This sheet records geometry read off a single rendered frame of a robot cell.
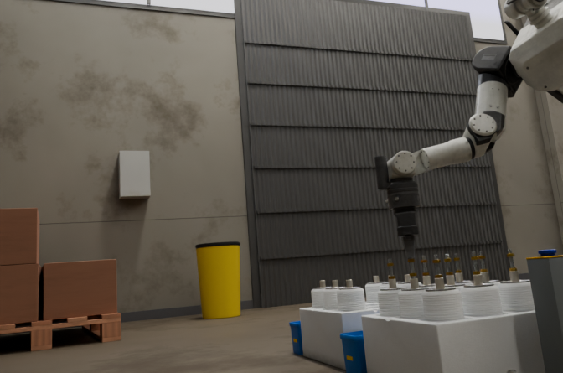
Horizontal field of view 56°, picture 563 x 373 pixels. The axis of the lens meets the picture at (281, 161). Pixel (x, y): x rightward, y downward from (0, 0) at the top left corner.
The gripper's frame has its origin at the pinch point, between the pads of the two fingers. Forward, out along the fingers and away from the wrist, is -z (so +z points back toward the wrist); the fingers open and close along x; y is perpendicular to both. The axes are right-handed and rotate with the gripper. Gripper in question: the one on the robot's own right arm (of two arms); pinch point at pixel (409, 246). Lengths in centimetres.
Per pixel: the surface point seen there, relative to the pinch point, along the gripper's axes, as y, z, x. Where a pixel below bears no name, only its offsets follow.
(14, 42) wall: 320, 219, 238
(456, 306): -9.0, -15.5, -13.9
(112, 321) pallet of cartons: 174, -25, 146
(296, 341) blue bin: 47, -32, 64
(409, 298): 1.9, -13.6, -4.4
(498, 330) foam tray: -18.1, -21.9, -12.0
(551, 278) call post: -30.2, -10.3, -19.7
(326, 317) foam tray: 30, -21, 36
